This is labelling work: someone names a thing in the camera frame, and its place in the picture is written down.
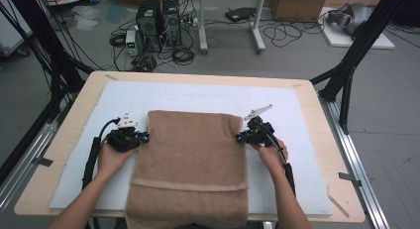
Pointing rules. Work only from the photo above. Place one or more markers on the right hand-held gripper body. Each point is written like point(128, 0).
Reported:
point(259, 133)

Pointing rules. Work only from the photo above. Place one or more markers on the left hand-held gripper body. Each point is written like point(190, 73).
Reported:
point(124, 139)

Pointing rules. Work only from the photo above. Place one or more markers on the tan terry towel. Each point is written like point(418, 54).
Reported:
point(191, 149)

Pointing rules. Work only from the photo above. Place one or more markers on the person's left hand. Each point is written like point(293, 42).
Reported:
point(114, 159)

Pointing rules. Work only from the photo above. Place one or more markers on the person's right hand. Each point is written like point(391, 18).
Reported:
point(272, 158)

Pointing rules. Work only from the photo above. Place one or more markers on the white foam mat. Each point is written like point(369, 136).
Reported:
point(198, 96)

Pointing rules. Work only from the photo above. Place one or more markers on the dark tape piece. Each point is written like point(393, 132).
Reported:
point(43, 161)

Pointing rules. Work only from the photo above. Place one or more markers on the white power supply unit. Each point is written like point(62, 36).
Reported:
point(131, 42)

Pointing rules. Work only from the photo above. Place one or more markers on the grey tape piece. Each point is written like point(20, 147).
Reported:
point(348, 177)

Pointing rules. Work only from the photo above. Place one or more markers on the white table stand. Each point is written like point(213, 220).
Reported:
point(257, 27)

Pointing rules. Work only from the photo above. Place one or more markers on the thin wooden strip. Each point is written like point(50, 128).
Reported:
point(338, 204)

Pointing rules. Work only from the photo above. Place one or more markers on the large black computer tower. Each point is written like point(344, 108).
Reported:
point(148, 24)

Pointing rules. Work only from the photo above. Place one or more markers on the slim black computer tower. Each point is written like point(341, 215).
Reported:
point(171, 21)

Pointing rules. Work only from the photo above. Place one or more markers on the black flat device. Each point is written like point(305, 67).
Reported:
point(239, 14)

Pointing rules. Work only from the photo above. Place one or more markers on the white floor board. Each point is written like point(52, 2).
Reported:
point(340, 40)

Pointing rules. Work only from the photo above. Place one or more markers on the large cardboard box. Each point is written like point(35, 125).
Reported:
point(297, 6)

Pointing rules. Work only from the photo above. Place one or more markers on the grey bag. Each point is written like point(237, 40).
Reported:
point(353, 16)

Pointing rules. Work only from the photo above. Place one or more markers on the aluminium rail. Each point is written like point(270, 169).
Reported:
point(356, 156)
point(26, 156)

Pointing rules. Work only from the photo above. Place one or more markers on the black metal frame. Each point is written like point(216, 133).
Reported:
point(363, 40)
point(43, 30)

